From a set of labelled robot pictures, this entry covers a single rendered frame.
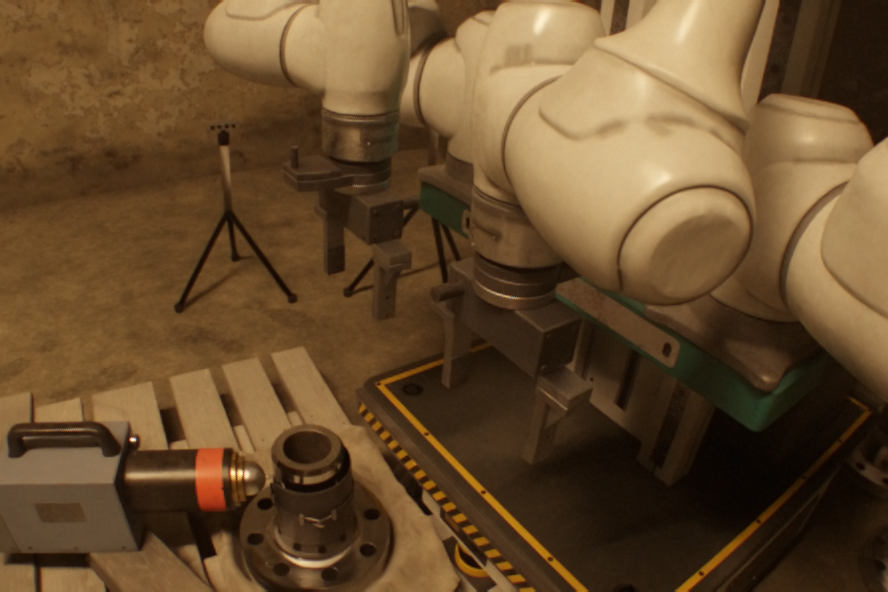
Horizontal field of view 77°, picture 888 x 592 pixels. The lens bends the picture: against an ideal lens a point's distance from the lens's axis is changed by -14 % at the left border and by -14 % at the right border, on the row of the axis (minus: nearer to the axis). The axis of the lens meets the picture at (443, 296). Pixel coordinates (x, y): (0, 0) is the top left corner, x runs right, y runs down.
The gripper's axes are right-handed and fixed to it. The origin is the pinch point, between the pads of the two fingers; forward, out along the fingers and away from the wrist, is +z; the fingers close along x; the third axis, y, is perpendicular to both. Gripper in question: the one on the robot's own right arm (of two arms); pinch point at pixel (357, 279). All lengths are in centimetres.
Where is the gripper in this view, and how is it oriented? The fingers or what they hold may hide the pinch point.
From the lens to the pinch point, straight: 84.0
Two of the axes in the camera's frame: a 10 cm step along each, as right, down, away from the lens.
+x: -5.8, -4.5, 6.8
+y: 8.1, -2.4, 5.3
